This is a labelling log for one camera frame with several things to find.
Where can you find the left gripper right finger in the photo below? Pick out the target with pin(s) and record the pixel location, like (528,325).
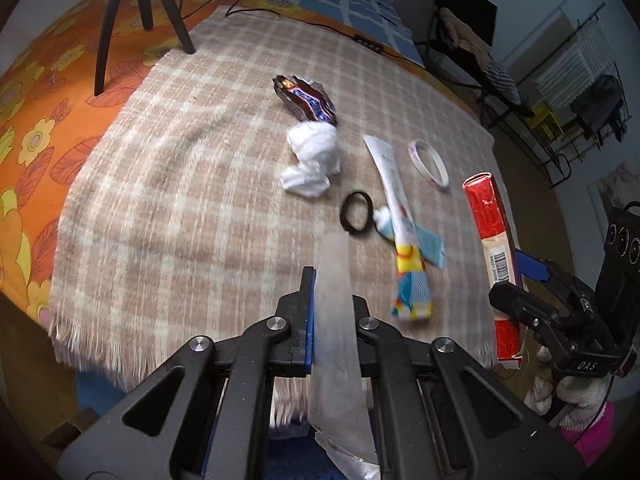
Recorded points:
(438,414)

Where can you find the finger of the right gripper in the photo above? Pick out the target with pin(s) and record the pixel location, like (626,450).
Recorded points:
(530,267)
(525,308)

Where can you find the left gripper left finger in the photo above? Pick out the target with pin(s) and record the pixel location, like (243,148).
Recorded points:
(204,413)

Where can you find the red medicine box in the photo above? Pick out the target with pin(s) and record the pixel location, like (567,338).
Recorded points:
(489,214)

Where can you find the colourful white tube wrapper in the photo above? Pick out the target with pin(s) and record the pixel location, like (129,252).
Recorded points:
(414,299)

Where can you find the white tissue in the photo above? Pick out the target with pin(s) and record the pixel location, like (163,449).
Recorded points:
(318,153)

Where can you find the Snickers candy wrapper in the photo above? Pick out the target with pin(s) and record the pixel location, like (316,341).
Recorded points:
(305,99)

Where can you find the black drying rack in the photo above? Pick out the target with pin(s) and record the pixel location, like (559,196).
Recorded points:
(578,98)

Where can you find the beige plaid blanket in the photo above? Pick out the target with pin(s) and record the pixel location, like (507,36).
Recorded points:
(177,224)

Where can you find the clothes on chair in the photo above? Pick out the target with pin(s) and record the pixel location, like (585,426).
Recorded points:
(461,38)

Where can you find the black folding chair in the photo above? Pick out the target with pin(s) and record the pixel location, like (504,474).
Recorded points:
(428,34)

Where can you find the black inline remote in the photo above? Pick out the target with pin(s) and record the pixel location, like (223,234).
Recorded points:
(369,44)

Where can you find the orange floral bed sheet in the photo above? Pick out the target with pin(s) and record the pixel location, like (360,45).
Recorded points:
(50,123)

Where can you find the black tripod stand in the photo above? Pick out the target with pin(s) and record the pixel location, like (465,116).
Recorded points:
(173,10)

